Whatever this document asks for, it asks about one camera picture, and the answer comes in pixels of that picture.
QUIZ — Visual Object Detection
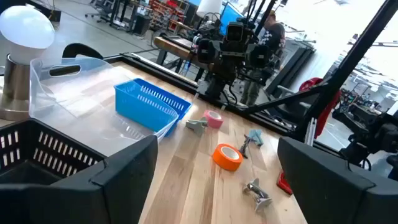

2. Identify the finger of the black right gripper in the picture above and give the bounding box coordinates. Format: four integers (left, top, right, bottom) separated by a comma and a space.
248, 45, 271, 68
196, 39, 219, 65

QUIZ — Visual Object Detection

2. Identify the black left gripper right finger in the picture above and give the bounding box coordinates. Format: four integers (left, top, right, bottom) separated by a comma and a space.
277, 136, 398, 224

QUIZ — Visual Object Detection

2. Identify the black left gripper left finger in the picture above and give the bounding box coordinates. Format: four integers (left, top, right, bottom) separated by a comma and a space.
0, 135, 159, 224

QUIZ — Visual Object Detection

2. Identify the red stapler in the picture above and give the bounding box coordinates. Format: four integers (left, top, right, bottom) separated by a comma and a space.
276, 170, 294, 196

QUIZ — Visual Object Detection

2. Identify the pink tape roll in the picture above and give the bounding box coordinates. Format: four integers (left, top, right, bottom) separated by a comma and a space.
203, 109, 224, 129

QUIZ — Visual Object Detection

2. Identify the light grey staple remover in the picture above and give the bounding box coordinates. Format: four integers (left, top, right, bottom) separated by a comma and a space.
185, 117, 208, 137

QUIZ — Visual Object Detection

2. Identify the orange tape roll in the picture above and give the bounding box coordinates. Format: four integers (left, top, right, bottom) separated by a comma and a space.
212, 143, 244, 172

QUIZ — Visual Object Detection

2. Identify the black staple remover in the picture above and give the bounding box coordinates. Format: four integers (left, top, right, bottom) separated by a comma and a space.
238, 134, 253, 159

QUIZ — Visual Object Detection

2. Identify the person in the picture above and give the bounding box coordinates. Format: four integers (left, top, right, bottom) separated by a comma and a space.
241, 11, 286, 106

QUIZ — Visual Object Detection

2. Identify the wooden background table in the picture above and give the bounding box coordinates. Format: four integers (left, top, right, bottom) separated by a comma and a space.
154, 35, 215, 71

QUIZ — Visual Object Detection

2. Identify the blue lit monitor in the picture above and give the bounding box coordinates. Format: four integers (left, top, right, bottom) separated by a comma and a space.
219, 2, 246, 35

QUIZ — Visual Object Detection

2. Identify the black slotted plastic basket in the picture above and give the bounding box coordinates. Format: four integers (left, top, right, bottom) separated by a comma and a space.
0, 118, 108, 187

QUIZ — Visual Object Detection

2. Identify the black background machine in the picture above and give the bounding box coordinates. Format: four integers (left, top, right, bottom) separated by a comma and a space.
331, 102, 398, 182

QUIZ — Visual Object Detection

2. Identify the small silver cylinder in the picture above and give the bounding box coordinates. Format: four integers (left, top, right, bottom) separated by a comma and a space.
248, 129, 264, 147

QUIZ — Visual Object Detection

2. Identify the red round object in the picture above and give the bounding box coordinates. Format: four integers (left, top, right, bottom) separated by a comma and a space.
299, 77, 342, 140

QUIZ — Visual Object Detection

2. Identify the blue slotted plastic basket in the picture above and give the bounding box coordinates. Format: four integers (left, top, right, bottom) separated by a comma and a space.
114, 77, 193, 138

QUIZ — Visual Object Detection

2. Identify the clear plastic bin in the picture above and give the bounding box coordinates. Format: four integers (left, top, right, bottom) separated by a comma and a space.
29, 57, 180, 158

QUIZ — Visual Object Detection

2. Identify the white light bulb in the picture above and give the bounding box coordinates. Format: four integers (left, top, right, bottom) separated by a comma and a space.
0, 5, 55, 65

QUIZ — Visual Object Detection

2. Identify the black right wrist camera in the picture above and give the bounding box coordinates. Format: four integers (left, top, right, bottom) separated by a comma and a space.
225, 21, 245, 43

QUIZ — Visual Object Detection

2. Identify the black aluminium rig frame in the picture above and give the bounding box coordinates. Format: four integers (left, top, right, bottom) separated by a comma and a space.
104, 0, 398, 147

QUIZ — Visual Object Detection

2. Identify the black curved handle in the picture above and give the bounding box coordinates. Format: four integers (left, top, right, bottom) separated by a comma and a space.
62, 42, 104, 60

